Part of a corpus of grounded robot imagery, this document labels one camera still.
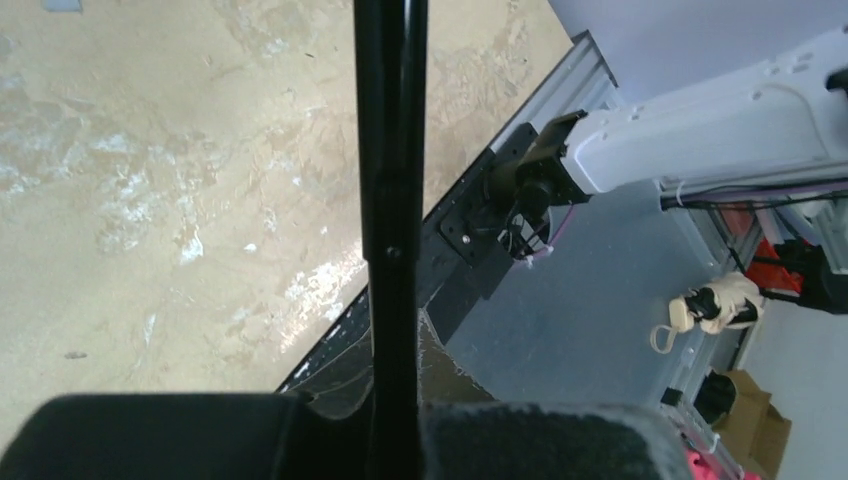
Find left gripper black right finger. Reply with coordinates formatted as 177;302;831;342
415;307;694;480

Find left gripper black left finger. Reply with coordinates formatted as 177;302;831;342
1;379;370;479

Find pink umbrella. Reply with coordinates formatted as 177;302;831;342
353;1;428;479

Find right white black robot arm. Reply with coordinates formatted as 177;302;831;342
484;27;847;222

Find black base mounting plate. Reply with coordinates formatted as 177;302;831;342
278;123;537;392

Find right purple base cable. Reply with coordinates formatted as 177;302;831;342
523;203;576;270

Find aluminium frame rail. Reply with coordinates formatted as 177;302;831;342
486;29;763;480

